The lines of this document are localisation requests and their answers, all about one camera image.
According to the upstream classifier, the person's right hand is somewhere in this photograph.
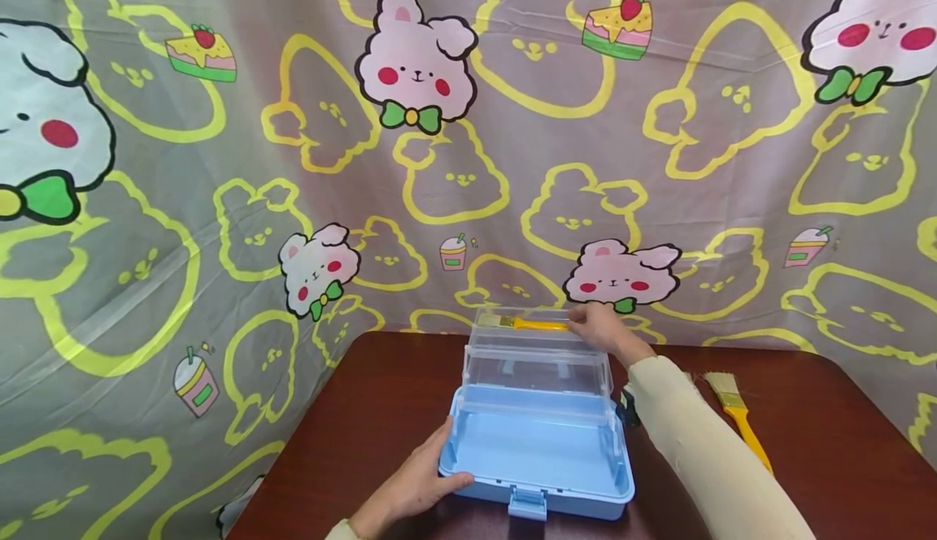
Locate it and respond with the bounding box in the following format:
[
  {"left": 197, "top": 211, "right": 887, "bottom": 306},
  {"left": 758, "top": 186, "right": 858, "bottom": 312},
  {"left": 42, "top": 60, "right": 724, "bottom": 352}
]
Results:
[{"left": 567, "top": 302, "right": 657, "bottom": 368}]

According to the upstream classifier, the person's left hand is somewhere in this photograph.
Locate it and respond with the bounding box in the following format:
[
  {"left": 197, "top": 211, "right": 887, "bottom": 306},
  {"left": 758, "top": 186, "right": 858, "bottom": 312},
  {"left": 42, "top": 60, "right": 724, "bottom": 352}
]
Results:
[{"left": 361, "top": 416, "right": 476, "bottom": 529}]

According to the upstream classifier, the yellow handled paint brush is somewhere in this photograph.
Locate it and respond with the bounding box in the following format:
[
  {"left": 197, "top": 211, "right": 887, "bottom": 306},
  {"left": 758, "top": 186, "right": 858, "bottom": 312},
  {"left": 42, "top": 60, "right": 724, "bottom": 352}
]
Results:
[
  {"left": 703, "top": 371, "right": 775, "bottom": 475},
  {"left": 477, "top": 314, "right": 573, "bottom": 333}
]

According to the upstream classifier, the blue box with clear trays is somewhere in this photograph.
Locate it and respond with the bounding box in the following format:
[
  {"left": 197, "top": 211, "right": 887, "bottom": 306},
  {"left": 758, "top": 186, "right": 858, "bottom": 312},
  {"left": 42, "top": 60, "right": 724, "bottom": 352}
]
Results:
[{"left": 438, "top": 306, "right": 637, "bottom": 523}]

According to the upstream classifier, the person's left forearm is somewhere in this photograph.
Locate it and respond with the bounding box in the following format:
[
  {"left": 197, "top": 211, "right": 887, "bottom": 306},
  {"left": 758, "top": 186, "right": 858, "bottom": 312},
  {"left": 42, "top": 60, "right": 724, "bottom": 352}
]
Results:
[{"left": 325, "top": 512, "right": 383, "bottom": 540}]

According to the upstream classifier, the person's right forearm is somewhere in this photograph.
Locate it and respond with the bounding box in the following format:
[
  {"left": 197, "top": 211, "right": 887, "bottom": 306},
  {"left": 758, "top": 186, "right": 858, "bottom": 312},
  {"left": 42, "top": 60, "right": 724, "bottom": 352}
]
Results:
[{"left": 625, "top": 355, "right": 818, "bottom": 540}]

